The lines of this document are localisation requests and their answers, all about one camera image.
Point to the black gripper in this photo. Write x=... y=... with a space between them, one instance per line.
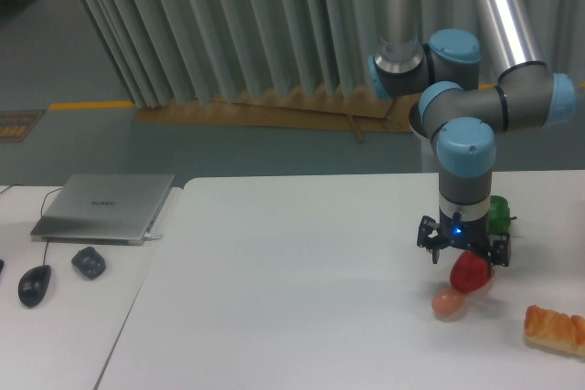
x=494 y=249

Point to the red bell pepper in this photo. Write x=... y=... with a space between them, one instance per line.
x=470 y=273

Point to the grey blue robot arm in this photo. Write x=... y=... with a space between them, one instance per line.
x=459 y=119

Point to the green bell pepper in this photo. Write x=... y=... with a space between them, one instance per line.
x=499 y=216

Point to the brown egg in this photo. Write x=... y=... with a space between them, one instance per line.
x=447 y=302

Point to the toasted bread piece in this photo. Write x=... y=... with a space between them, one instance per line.
x=554 y=330

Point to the silver closed laptop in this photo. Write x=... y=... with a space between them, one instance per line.
x=109 y=208

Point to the pale green curtain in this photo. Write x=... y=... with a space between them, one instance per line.
x=186 y=49

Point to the black small controller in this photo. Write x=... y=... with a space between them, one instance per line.
x=89 y=263

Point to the black computer mouse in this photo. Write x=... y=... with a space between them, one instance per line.
x=33 y=285

